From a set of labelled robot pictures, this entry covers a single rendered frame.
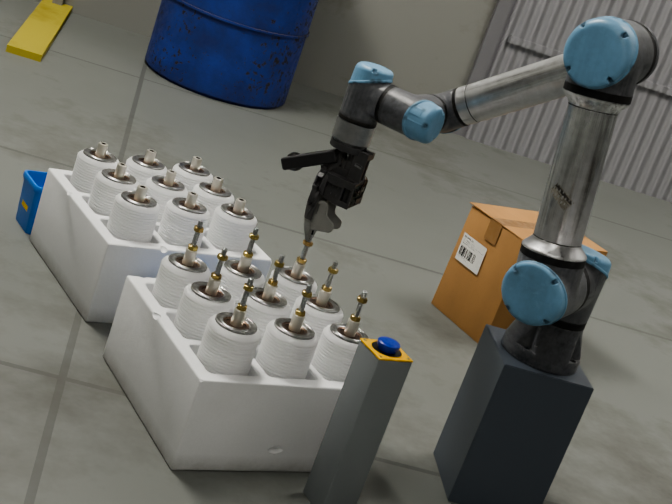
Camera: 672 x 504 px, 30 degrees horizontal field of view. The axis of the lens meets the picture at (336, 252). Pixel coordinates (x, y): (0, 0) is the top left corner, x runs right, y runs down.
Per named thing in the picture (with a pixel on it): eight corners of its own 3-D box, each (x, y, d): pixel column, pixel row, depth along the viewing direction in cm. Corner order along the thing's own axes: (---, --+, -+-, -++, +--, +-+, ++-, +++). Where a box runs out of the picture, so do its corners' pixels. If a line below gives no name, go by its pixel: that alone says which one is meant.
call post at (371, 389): (335, 492, 226) (393, 342, 217) (353, 515, 221) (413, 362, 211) (302, 491, 223) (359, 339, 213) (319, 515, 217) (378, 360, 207)
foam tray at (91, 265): (180, 254, 308) (201, 188, 302) (248, 332, 279) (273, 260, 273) (28, 239, 286) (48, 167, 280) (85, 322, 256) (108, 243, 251)
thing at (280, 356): (297, 420, 232) (328, 335, 226) (273, 436, 223) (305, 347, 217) (253, 396, 235) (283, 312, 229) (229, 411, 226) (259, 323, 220)
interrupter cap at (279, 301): (239, 292, 232) (240, 288, 231) (266, 288, 237) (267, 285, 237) (267, 311, 227) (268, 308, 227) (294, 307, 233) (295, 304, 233)
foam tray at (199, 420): (273, 367, 266) (300, 293, 260) (358, 473, 236) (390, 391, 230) (101, 356, 245) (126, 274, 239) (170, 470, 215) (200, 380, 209)
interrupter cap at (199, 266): (188, 276, 230) (189, 273, 230) (159, 258, 234) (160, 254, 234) (214, 271, 237) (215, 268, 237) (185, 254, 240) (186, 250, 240)
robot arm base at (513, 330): (564, 348, 246) (584, 303, 243) (585, 383, 232) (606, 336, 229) (494, 328, 243) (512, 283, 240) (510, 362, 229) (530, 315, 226)
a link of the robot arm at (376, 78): (385, 75, 228) (348, 58, 232) (366, 131, 232) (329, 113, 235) (406, 75, 235) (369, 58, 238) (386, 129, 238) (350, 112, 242)
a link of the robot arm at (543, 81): (666, 13, 223) (428, 89, 249) (647, 10, 213) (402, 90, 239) (682, 76, 223) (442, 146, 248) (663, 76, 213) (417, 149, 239)
